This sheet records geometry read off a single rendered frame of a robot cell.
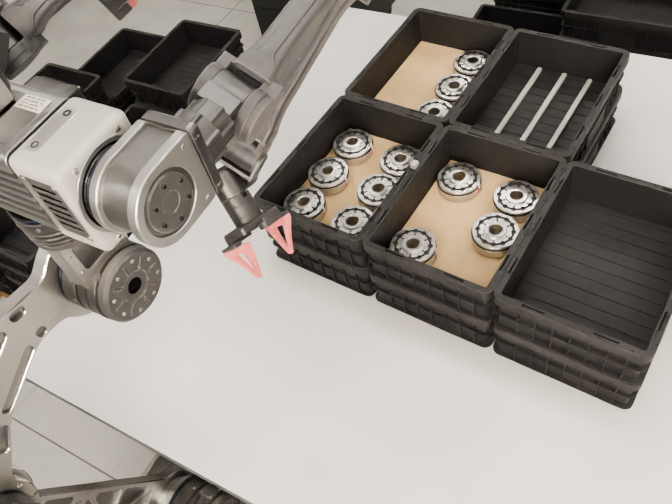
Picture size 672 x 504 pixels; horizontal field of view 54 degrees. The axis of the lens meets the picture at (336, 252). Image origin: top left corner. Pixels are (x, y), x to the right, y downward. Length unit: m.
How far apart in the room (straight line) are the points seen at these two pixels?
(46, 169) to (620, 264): 1.12
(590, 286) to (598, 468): 0.36
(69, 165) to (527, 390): 1.01
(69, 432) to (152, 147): 1.82
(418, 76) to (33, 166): 1.28
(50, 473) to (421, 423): 1.47
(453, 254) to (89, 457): 1.50
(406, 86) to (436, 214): 0.48
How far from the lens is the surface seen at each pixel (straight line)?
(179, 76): 2.80
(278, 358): 1.57
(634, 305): 1.46
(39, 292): 1.25
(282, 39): 1.02
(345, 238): 1.43
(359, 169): 1.70
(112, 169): 0.87
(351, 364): 1.52
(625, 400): 1.46
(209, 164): 0.90
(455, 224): 1.55
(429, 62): 1.98
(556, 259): 1.50
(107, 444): 2.48
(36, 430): 2.65
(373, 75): 1.86
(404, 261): 1.37
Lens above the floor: 2.03
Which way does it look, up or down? 51 degrees down
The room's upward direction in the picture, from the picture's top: 16 degrees counter-clockwise
